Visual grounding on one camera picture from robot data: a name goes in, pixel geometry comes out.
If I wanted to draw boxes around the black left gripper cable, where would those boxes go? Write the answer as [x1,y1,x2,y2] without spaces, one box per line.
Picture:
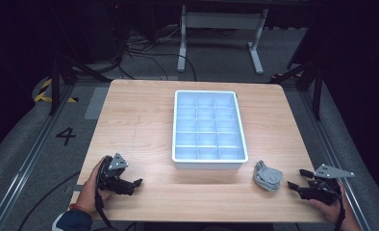
[94,187,116,231]

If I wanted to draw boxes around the grey socks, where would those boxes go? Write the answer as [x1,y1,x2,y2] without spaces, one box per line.
[253,160,284,193]

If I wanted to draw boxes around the black floor cable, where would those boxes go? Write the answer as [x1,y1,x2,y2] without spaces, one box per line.
[17,170,82,231]

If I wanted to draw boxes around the yellow black floor tape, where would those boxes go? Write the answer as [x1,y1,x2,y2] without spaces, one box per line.
[33,78,80,104]

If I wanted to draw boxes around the person's left hand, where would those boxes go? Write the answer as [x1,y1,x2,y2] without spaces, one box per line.
[76,157,114,216]

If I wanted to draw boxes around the black tripod stand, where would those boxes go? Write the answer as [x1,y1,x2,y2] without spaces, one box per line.
[46,0,113,116]
[269,54,327,122]

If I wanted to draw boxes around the person's right hand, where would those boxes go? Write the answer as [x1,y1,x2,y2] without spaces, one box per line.
[307,181,350,225]

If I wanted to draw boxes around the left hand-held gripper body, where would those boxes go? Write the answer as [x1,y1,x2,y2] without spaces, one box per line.
[95,152,130,195]

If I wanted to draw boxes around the bundle of floor cables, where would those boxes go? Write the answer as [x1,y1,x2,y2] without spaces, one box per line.
[114,27,198,82]

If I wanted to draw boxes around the white compartment tray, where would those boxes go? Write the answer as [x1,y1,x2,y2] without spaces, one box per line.
[171,90,249,170]

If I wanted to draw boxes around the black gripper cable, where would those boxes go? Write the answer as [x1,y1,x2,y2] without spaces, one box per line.
[334,189,347,231]
[94,187,116,231]

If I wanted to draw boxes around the red bracelet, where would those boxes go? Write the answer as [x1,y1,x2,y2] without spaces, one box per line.
[69,203,91,216]

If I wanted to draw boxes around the grey metal table frame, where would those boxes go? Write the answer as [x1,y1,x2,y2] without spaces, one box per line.
[176,4,269,76]

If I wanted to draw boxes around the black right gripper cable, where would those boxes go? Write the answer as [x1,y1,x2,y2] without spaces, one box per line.
[334,189,347,231]

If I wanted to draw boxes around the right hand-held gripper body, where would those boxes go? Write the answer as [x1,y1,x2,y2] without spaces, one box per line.
[301,163,356,206]

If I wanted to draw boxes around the metal floor rail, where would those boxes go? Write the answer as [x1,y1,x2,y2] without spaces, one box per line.
[296,90,373,231]
[0,86,77,231]

